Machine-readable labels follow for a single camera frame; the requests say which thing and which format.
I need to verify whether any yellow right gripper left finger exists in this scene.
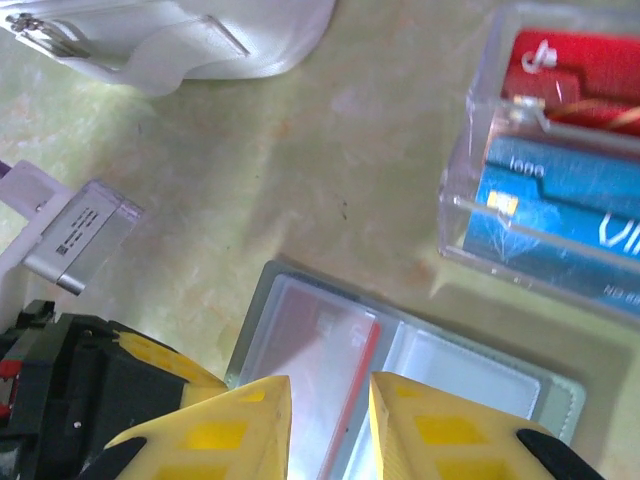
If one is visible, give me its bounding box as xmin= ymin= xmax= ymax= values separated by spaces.
xmin=74 ymin=374 xmax=293 ymax=480

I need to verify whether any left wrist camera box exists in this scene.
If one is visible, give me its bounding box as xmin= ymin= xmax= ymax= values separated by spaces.
xmin=0 ymin=158 xmax=147 ymax=297

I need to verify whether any green leather card holder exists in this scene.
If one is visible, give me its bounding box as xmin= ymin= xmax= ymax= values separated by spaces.
xmin=224 ymin=258 xmax=587 ymax=480

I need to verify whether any blue VIP credit card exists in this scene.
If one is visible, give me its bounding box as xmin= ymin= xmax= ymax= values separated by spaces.
xmin=460 ymin=135 xmax=640 ymax=319

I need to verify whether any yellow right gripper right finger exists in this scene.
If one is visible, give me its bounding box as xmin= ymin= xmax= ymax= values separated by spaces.
xmin=368 ymin=370 xmax=609 ymax=480

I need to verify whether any clear acrylic card box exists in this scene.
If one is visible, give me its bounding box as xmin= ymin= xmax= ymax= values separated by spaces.
xmin=437 ymin=2 xmax=640 ymax=326

